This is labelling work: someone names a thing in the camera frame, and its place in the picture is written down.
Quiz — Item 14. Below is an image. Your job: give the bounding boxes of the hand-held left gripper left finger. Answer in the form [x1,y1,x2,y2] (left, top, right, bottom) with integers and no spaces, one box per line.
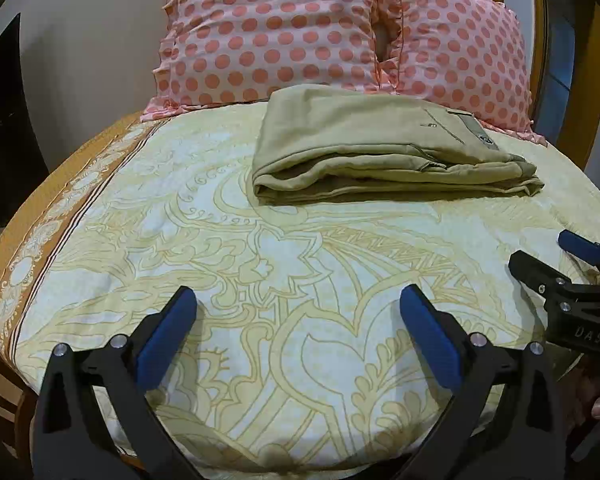
[31,286,204,480]

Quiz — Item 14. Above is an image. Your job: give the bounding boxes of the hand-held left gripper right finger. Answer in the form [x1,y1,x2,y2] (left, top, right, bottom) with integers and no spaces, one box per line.
[392,285,567,480]

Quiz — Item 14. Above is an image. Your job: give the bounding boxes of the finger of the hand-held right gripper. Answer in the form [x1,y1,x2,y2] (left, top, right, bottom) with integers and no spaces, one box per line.
[508,250,581,312]
[558,230,600,283]

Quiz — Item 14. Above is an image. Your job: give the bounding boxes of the beige pants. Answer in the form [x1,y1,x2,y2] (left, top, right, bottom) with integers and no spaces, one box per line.
[251,85,546,207]

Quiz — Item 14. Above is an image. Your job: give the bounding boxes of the yellow floral bed sheet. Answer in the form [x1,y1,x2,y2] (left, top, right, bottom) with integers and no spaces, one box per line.
[0,102,600,475]

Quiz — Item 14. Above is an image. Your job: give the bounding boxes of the pink polka dot pillow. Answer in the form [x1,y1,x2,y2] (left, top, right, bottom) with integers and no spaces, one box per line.
[140,0,398,122]
[375,0,549,147]

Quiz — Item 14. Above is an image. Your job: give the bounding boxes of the dark furniture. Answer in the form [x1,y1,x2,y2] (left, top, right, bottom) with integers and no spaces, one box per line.
[0,12,52,235]

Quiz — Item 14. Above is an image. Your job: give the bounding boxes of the yellow wooden frame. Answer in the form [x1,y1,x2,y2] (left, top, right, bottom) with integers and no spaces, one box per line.
[555,0,600,173]

